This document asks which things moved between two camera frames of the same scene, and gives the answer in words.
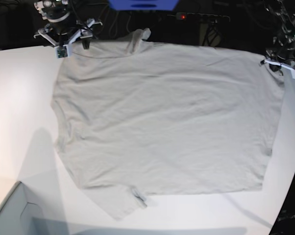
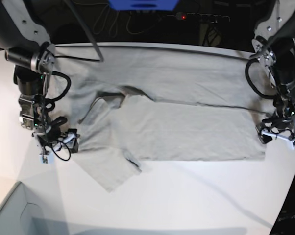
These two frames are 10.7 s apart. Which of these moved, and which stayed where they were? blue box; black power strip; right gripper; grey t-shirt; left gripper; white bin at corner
Moved: grey t-shirt; right gripper; left gripper
Stayed: white bin at corner; black power strip; blue box
